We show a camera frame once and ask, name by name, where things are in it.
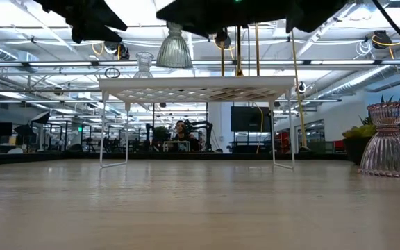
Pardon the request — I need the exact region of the white lattice shelf rack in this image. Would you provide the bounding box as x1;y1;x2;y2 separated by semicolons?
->
98;75;297;171

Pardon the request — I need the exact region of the black cable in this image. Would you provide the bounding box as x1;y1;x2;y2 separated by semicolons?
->
372;0;400;49

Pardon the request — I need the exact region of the black softbox lamp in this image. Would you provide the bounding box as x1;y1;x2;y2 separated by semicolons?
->
29;110;51;125

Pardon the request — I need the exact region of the clear glass candle holder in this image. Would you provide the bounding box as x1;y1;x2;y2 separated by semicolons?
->
133;51;156;79

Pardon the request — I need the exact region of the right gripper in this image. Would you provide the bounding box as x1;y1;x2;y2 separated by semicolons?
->
156;0;290;39

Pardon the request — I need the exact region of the large clear ribbed glass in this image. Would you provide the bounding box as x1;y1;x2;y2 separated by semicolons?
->
155;22;194;69

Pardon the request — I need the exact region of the black cable ring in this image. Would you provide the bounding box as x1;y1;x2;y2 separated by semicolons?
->
104;67;122;80

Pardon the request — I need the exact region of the small white table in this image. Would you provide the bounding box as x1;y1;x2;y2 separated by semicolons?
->
162;140;191;153

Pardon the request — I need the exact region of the tall gold candlestick holder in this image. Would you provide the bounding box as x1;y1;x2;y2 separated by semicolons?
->
254;22;261;77
234;24;244;78
220;40;226;78

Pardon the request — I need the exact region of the black frame rail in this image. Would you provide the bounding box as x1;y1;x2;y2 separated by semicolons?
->
0;151;349;166

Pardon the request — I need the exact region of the yellow hanging cable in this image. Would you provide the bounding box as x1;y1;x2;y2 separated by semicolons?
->
254;103;265;154

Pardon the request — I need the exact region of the person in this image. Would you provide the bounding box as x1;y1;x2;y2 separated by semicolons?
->
170;119;201;153

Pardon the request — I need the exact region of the black wall monitor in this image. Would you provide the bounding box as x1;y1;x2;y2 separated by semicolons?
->
230;106;272;133

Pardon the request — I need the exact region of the yellow pole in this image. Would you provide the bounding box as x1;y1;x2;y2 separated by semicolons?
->
290;31;309;151

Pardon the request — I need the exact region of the long ceiling light bar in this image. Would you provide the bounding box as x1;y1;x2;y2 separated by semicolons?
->
0;60;400;67

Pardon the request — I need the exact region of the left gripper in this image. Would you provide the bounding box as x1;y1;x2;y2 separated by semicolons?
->
33;0;129;44

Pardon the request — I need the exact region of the pink glass candle holder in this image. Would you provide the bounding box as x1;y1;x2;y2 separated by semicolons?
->
357;101;400;179

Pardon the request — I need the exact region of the black ceiling cord reel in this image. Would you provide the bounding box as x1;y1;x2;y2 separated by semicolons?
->
103;40;131;60
371;30;392;50
215;30;232;49

